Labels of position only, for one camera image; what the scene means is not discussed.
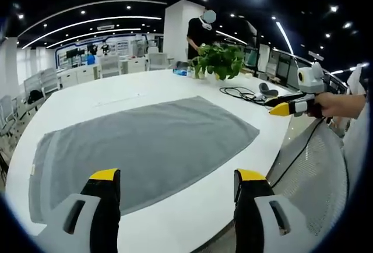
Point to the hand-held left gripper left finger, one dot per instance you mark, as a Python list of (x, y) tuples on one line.
[(87, 224)]

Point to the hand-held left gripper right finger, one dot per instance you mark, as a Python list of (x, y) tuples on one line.
[(262, 221)]

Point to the person's white clothing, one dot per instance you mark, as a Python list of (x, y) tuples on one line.
[(358, 148)]

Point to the white mesh office chair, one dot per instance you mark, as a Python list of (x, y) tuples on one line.
[(110, 66), (40, 82), (158, 61), (7, 113)]

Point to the person's right hand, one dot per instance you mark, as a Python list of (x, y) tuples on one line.
[(327, 105)]

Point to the green potted plant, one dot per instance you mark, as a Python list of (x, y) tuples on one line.
[(220, 60)]

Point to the grey headphones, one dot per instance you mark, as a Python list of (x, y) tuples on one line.
[(267, 89)]

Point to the black backpack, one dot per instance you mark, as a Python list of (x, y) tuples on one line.
[(35, 96)]

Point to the blue packet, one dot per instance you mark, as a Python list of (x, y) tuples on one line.
[(180, 71)]

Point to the grey towel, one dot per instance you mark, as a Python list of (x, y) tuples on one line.
[(140, 148)]

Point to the white table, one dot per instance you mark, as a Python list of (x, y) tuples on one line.
[(180, 89)]

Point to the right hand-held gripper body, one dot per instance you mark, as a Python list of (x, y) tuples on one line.
[(310, 79)]

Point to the white low cabinets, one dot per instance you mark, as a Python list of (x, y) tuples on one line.
[(84, 73)]

